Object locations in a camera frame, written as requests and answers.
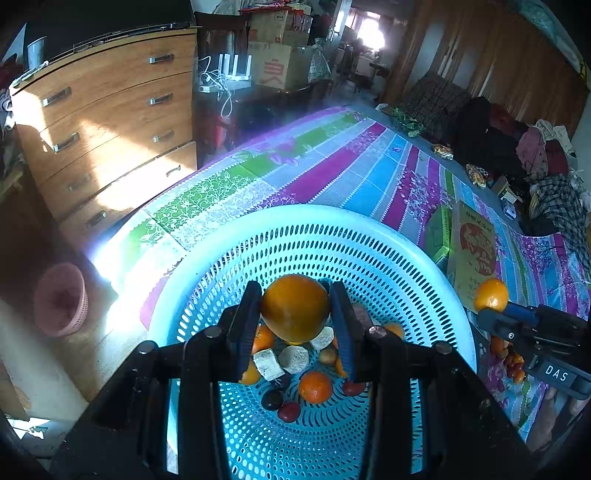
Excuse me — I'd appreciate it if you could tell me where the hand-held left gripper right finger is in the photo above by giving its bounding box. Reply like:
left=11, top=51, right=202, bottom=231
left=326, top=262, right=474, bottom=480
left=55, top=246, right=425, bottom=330
left=329, top=281, right=543, bottom=480

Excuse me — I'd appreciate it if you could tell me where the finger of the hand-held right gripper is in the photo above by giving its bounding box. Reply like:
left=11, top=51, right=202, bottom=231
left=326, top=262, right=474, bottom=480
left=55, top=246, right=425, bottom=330
left=477, top=310, right=514, bottom=342
left=505, top=302, right=540, bottom=326

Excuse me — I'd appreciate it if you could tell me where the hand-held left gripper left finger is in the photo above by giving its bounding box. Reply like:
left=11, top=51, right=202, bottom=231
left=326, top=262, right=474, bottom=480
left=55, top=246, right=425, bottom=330
left=48, top=279, right=264, bottom=480

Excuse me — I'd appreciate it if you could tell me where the cut sugarcane piece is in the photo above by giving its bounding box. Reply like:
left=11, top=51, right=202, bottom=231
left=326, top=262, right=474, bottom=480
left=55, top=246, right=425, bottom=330
left=252, top=348, right=286, bottom=381
left=310, top=327, right=335, bottom=352
left=278, top=345, right=311, bottom=374

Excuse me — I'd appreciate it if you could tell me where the purple skinned sugarcane piece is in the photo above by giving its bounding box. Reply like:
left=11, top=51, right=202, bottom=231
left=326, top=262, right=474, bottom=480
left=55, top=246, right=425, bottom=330
left=352, top=302, right=374, bottom=330

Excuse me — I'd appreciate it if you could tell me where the pile of oranges and tomatoes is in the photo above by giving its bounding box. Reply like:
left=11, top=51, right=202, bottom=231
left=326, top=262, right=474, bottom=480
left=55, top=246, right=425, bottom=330
left=488, top=336, right=527, bottom=385

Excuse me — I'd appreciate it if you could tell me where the large orange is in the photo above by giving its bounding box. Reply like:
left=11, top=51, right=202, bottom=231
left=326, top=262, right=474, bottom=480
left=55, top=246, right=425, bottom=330
left=260, top=274, right=332, bottom=344

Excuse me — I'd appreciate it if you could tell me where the blue plastic colander basket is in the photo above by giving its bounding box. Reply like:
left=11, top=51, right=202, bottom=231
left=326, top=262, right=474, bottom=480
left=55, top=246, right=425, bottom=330
left=148, top=204, right=477, bottom=480

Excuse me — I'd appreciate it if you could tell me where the person's right hand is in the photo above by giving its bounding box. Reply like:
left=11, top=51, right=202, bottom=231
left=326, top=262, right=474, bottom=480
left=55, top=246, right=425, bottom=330
left=529, top=388, right=591, bottom=455

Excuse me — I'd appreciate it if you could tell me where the gold box with red print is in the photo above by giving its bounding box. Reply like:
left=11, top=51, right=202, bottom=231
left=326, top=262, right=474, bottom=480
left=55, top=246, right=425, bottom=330
left=445, top=199, right=502, bottom=312

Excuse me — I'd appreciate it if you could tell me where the green flat box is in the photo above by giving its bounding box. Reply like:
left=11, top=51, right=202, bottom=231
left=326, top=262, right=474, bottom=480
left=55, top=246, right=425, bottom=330
left=424, top=203, right=453, bottom=261

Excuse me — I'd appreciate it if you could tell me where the checked shirt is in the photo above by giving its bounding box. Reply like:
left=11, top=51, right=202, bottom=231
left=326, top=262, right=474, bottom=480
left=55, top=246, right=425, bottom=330
left=529, top=173, right=591, bottom=259

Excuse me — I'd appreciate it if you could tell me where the small tan box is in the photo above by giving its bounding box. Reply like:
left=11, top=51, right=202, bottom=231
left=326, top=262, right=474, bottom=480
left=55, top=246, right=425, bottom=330
left=492, top=178, right=522, bottom=201

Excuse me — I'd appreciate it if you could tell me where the floral striped bedsheet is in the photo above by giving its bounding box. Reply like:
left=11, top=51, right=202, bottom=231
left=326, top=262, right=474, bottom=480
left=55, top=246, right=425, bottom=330
left=99, top=105, right=591, bottom=444

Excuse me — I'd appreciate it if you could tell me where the pink garment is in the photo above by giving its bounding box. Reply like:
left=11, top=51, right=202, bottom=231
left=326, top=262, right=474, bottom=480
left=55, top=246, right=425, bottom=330
left=516, top=127, right=550, bottom=174

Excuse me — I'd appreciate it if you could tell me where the dark clothes heap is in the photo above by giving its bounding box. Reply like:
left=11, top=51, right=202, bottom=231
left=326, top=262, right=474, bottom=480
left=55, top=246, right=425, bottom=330
left=455, top=97, right=532, bottom=171

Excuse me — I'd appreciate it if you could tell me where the white garment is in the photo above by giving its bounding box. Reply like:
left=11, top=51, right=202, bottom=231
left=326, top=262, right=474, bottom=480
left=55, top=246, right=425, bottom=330
left=536, top=119, right=573, bottom=148

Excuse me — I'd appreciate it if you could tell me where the pink plastic basket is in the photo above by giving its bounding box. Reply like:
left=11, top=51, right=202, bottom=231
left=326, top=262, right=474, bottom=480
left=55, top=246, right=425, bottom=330
left=33, top=263, right=88, bottom=337

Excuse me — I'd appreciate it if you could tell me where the green bag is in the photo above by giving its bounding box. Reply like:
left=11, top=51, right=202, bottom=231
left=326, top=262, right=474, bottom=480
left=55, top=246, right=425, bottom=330
left=388, top=106, right=426, bottom=137

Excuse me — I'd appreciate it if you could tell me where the plaid throw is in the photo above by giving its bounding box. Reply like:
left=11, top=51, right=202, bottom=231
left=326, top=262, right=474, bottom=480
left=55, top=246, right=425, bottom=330
left=399, top=74, right=472, bottom=139

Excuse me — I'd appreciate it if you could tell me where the dark wooden table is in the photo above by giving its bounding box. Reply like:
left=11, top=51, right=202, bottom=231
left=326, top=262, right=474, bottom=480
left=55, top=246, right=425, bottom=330
left=194, top=78, right=333, bottom=153

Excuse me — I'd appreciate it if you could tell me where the wooden chest of drawers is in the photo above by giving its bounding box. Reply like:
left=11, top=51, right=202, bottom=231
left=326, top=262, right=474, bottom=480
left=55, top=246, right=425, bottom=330
left=9, top=30, right=199, bottom=232

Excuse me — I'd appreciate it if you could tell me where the wooden wardrobe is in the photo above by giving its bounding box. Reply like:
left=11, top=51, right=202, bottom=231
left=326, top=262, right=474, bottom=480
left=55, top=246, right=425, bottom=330
left=383, top=0, right=583, bottom=139

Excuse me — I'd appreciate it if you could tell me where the white router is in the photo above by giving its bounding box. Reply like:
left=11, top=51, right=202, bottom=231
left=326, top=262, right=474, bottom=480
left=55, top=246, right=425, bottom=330
left=217, top=53, right=254, bottom=88

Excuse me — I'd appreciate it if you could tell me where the printed cardboard box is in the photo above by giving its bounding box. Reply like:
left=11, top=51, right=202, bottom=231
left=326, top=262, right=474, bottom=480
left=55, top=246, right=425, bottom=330
left=247, top=41, right=315, bottom=90
left=247, top=9, right=305, bottom=47

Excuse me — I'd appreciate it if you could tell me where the white mesh bag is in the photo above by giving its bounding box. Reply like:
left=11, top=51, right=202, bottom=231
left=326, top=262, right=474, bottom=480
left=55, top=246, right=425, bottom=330
left=308, top=39, right=332, bottom=84

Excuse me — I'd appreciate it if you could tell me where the black television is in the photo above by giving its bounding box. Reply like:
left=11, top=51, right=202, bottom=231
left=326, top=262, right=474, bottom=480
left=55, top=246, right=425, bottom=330
left=23, top=0, right=195, bottom=61

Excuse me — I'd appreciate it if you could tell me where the white cable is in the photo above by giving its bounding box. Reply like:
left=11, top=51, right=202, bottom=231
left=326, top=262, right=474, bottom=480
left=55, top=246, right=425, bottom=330
left=196, top=55, right=234, bottom=123

